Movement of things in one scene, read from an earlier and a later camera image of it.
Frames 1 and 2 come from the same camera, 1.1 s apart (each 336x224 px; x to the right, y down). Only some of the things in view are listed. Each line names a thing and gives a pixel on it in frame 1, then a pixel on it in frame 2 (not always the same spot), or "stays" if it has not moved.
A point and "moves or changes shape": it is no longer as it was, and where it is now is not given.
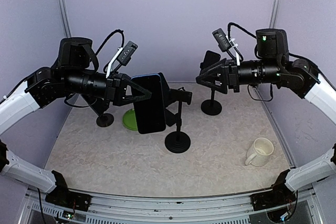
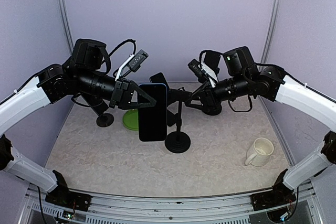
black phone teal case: (210, 58) stays
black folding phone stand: (170, 118) stays
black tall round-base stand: (178, 141) stays
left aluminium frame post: (61, 3) stays
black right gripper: (230, 66) to (208, 95)
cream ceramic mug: (262, 148) stays
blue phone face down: (150, 112) moves or changes shape
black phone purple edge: (166, 91) to (159, 78)
